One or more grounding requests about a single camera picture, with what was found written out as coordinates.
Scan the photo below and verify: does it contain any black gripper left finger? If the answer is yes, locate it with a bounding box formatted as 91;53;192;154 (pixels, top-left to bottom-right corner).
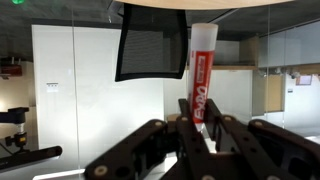
84;99;211;180

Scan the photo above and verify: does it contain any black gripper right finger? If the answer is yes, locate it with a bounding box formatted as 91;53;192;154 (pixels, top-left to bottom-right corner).
205;99;320;180

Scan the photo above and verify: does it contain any red Expo marker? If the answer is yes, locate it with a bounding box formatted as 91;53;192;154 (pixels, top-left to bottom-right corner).
188;23;218;131

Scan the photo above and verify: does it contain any wooden shelf unit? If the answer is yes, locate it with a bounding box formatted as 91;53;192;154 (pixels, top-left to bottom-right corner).
209;33;319;117

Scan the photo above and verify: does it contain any black office chair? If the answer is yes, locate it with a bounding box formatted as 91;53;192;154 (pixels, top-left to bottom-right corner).
115;4;188;82

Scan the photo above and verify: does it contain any round wooden table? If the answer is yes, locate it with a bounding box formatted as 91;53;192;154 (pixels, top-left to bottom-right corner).
116;0;293;10

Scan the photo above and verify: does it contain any black camera tripod mount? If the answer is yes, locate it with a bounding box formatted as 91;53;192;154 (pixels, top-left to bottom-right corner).
0;107;63;172

